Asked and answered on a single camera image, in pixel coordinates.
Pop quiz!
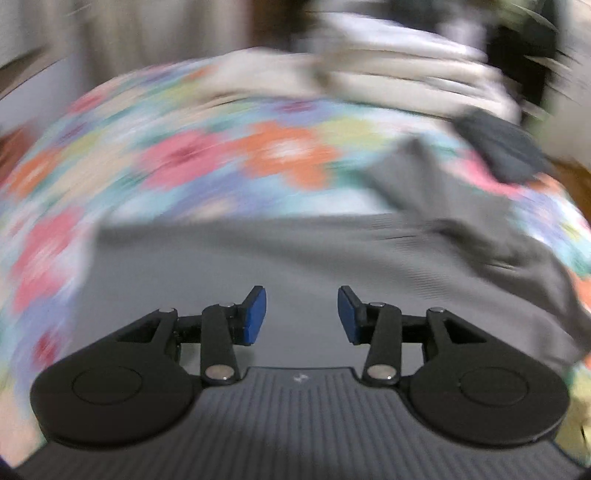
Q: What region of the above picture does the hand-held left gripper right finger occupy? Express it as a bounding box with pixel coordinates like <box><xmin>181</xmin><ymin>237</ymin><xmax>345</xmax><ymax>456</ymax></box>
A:
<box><xmin>338</xmin><ymin>285</ymin><xmax>488</xmax><ymax>387</ymax></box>

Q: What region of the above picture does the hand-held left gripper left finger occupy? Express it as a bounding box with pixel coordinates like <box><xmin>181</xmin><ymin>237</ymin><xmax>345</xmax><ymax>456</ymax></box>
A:
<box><xmin>115</xmin><ymin>285</ymin><xmax>268</xmax><ymax>387</ymax></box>

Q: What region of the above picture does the grey garment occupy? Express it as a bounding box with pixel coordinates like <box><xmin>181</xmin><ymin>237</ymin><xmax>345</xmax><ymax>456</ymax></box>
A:
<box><xmin>69</xmin><ymin>137</ymin><xmax>589</xmax><ymax>393</ymax></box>

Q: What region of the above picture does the floral bed sheet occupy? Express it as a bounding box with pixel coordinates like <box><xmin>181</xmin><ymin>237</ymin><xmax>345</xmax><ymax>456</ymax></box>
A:
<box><xmin>0</xmin><ymin>58</ymin><xmax>591</xmax><ymax>467</ymax></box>

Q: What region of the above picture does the dark grey cloth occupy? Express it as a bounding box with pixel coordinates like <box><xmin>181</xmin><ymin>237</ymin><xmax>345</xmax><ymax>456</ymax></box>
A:
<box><xmin>455</xmin><ymin>111</ymin><xmax>552</xmax><ymax>183</ymax></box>

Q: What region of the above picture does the white folded blanket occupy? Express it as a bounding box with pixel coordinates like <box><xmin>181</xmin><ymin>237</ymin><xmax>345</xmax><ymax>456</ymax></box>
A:
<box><xmin>203</xmin><ymin>11</ymin><xmax>522</xmax><ymax>123</ymax></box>

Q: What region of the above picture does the black object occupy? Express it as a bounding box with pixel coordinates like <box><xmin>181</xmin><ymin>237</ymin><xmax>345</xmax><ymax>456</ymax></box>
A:
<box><xmin>485</xmin><ymin>0</ymin><xmax>561</xmax><ymax>121</ymax></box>

